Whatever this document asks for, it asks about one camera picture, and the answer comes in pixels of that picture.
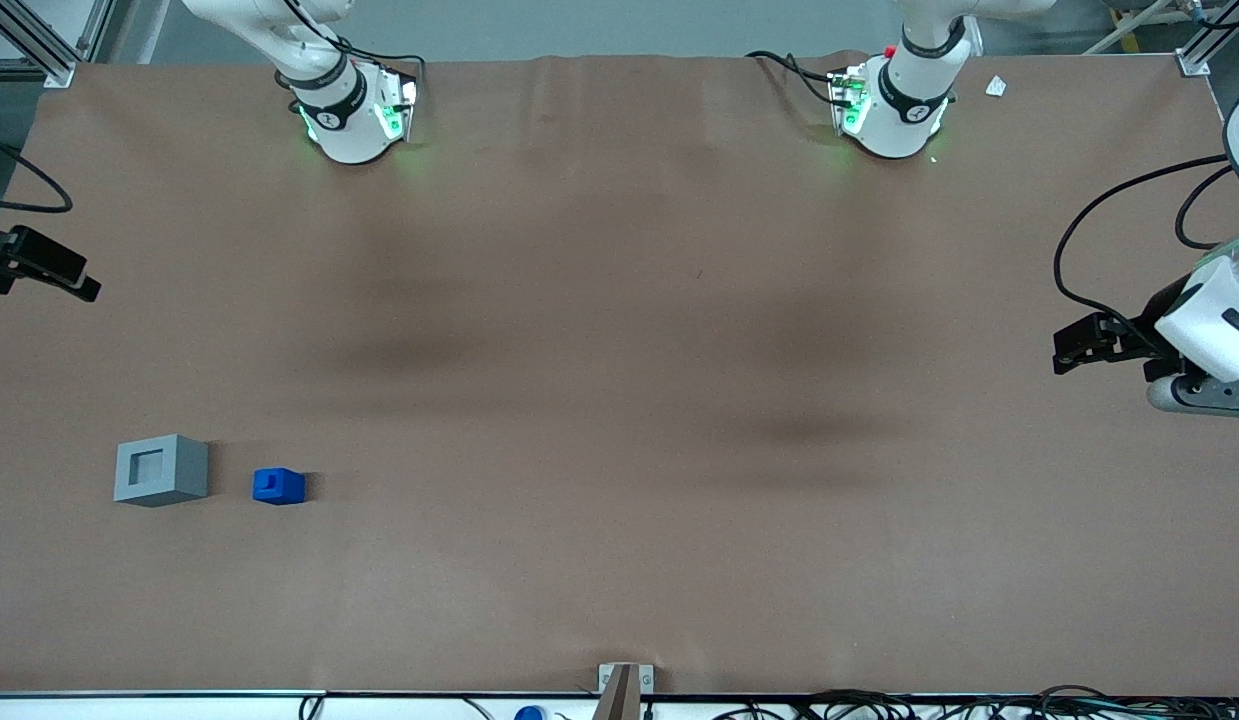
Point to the blue round cap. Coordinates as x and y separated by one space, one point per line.
529 714

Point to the white paper scrap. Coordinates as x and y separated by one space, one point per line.
996 86

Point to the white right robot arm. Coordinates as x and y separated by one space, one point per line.
344 125

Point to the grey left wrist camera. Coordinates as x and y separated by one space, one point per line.
1194 397

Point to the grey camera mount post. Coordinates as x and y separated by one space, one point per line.
624 692

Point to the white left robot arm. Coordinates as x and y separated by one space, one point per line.
894 120

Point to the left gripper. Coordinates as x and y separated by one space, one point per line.
1151 322

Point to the blue plastic part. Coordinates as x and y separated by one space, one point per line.
281 487

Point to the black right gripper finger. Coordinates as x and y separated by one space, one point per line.
54 255
39 280

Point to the brown table cover sheet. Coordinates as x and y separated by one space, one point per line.
619 400

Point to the gray square base block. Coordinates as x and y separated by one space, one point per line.
179 470

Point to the aluminium frame profile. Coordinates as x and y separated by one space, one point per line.
49 55
1204 45

